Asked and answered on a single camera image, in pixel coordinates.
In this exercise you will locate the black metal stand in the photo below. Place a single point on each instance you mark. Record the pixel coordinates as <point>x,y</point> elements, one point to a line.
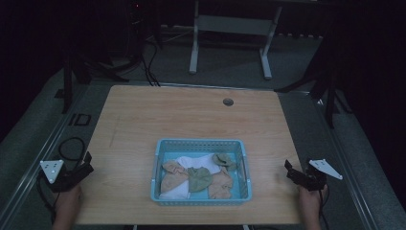
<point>67,80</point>
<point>330,96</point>

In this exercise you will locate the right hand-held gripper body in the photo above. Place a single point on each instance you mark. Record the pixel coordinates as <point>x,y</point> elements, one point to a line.
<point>314,177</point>

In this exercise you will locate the peach sock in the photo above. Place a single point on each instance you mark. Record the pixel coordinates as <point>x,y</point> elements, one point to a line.
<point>221,187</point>
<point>172,179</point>

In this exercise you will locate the aluminium floor rail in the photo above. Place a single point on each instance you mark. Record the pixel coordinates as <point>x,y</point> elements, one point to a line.
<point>35,159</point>
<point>344,166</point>

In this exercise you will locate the person's left hand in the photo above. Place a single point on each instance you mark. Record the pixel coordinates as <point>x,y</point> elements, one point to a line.
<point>68,199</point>

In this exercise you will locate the green sock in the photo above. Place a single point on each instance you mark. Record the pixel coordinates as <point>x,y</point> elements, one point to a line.
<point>225,159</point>
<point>198,179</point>

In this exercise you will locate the white metal desk frame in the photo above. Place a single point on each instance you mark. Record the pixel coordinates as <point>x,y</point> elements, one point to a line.
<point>233,25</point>

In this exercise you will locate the person's right hand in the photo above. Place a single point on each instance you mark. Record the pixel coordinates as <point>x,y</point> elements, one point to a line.
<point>311,201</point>

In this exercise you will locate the black floor bracket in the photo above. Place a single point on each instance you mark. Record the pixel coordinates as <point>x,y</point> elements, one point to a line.
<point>79,119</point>

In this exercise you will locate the white sock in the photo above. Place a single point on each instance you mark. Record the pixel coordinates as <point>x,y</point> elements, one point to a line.
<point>199,162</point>

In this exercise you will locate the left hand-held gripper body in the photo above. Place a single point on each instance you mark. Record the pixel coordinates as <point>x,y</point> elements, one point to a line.
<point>59,179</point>

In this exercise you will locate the blue plastic basket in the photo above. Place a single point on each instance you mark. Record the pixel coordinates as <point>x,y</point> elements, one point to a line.
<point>201,147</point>

